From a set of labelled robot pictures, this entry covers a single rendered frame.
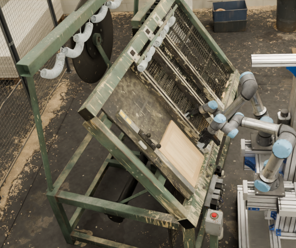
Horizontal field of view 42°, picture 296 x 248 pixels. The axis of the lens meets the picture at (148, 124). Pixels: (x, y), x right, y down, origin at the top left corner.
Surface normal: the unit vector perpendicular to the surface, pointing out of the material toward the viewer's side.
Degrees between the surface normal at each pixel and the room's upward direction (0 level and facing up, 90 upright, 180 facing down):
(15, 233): 0
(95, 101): 54
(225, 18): 90
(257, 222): 0
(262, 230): 0
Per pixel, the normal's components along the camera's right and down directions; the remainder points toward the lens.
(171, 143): 0.70, -0.33
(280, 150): -0.54, 0.48
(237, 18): -0.07, 0.65
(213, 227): -0.33, 0.63
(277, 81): -0.11, -0.76
